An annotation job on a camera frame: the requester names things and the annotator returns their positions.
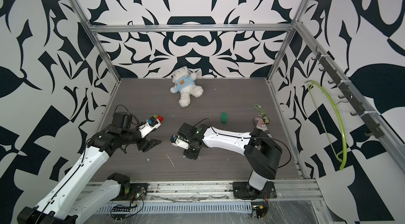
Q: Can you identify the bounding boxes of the aluminium frame crossbar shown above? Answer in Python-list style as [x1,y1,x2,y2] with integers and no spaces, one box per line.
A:
[89,23,292,33]

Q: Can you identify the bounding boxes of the black wall hook rack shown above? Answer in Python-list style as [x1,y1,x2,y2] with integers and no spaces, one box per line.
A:
[312,47,385,139]

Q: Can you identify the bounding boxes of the green plastic hanger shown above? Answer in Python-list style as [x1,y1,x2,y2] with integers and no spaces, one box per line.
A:
[305,80,348,170]

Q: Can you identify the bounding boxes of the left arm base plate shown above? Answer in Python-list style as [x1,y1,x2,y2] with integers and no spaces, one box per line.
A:
[112,183,149,202]

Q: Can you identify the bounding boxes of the green lego brick long far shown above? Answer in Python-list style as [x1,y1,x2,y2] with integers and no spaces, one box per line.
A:
[220,112,227,123]

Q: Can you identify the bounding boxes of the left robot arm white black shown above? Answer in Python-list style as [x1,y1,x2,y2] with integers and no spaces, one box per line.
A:
[17,112,163,224]

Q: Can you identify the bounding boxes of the black connector box right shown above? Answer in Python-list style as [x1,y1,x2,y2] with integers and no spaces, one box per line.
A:
[251,205,268,219]

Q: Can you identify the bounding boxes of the black usb hub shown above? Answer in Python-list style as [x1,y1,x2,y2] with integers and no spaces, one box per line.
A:
[110,205,131,216]

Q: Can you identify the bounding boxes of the flag pattern keychain pouch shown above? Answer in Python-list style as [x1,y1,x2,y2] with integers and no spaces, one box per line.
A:
[253,117,271,135]

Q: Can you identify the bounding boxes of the white teddy bear blue shirt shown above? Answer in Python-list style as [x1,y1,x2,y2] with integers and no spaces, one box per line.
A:
[170,66,204,108]

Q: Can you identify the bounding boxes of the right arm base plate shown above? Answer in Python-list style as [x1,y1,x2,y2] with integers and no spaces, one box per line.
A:
[232,181,277,200]

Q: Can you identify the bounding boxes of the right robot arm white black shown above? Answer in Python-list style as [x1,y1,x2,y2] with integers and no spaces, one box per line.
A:
[170,123,283,199]

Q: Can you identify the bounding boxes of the white vented cable duct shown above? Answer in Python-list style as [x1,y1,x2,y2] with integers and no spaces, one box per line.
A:
[96,201,252,215]

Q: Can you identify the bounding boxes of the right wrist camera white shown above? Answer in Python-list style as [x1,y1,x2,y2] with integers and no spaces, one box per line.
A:
[170,135,189,150]

